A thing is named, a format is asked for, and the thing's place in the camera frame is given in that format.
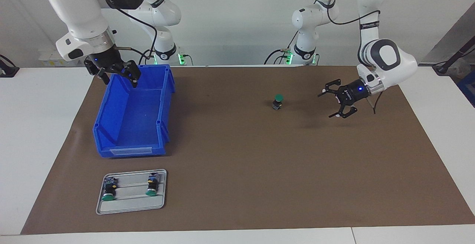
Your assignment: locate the brown table mat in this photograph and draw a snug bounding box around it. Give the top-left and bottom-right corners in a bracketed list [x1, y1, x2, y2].
[20, 65, 475, 235]

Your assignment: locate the green push button switch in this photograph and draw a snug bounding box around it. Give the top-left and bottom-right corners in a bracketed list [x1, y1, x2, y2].
[271, 94, 285, 111]
[102, 176, 118, 202]
[145, 173, 160, 196]

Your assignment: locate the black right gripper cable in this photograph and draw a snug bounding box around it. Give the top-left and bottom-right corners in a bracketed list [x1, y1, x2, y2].
[94, 0, 161, 65]

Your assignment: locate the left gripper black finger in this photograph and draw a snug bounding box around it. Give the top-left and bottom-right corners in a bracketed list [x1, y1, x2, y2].
[329, 104, 358, 120]
[318, 79, 344, 98]

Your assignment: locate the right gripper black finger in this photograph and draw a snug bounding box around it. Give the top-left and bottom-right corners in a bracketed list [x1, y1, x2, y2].
[84, 61, 111, 85]
[118, 61, 142, 89]

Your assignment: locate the blue plastic storage bin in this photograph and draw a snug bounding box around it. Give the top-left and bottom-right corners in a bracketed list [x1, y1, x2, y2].
[92, 64, 175, 158]

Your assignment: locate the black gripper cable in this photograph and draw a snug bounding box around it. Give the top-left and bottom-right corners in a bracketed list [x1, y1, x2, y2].
[94, 0, 161, 65]
[315, 0, 383, 115]

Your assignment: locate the black base power cable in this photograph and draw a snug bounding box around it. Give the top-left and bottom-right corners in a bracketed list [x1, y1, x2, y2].
[263, 32, 298, 65]

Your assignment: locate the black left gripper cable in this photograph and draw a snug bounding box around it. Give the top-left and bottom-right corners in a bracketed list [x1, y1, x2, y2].
[315, 0, 383, 115]

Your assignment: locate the blue crate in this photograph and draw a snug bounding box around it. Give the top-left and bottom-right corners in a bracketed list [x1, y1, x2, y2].
[457, 70, 475, 108]

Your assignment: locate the grey metal tray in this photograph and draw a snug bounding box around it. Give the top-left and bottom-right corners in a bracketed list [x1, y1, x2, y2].
[96, 169, 167, 215]

